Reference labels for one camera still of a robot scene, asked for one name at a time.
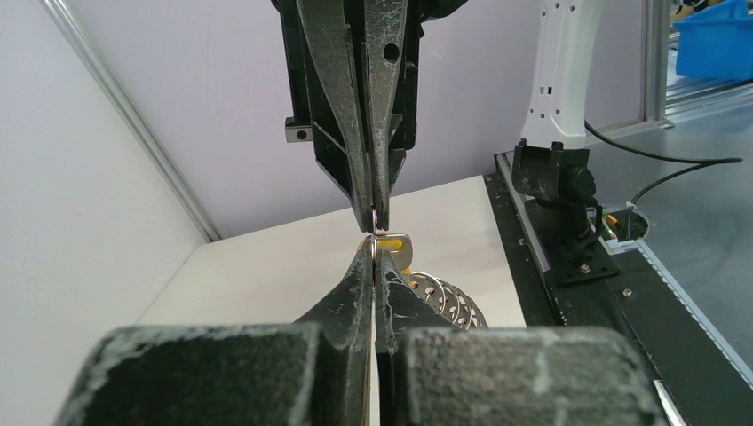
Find large keyring with yellow grip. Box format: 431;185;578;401
367;209;489;330

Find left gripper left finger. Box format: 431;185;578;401
55;249;374;425

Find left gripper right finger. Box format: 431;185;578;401
375;252;668;425

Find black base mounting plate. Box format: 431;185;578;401
484;153;752;425

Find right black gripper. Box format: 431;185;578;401
273;0;463;233

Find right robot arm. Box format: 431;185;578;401
274;1;618;286

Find blue plastic bin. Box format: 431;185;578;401
673;1;752;81

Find black right camera cable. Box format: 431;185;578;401
583;117;743;240

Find key with yellow tag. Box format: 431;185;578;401
376;233;414;272

